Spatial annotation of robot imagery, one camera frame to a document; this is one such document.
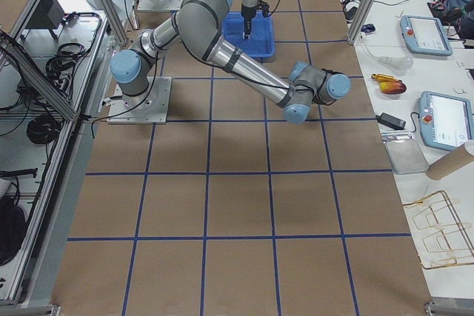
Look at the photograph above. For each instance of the blue plastic tray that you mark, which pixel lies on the blue plastic tray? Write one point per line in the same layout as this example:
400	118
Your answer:
260	45

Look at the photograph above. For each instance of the small blue device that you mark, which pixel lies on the small blue device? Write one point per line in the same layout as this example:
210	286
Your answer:
368	28

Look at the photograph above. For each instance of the yellow screwdriver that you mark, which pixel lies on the yellow screwdriver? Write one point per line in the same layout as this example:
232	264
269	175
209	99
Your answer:
383	78

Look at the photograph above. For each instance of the mango fruit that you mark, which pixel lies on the mango fruit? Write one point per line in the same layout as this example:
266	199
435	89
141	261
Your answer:
393	87

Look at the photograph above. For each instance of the clear light bulb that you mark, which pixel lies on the clear light bulb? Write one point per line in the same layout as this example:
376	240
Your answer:
397	63

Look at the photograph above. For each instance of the black power adapter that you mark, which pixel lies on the black power adapter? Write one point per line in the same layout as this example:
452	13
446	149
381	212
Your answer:
390	121

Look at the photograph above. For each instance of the brown paper table mat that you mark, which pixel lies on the brown paper table mat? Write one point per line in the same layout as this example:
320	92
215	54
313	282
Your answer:
229	210

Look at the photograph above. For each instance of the teach pendant far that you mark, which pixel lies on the teach pendant far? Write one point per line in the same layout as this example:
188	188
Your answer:
425	36

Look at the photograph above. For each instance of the teach pendant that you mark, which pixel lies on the teach pendant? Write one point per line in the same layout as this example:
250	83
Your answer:
446	121
425	36

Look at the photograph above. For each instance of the teach pendant near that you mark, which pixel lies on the teach pendant near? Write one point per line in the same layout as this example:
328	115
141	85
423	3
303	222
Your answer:
446	121

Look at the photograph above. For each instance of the cardboard tube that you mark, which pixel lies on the cardboard tube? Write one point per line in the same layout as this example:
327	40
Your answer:
451	162

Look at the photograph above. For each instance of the gold wire rack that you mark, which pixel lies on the gold wire rack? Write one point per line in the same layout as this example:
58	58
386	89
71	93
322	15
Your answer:
441	237

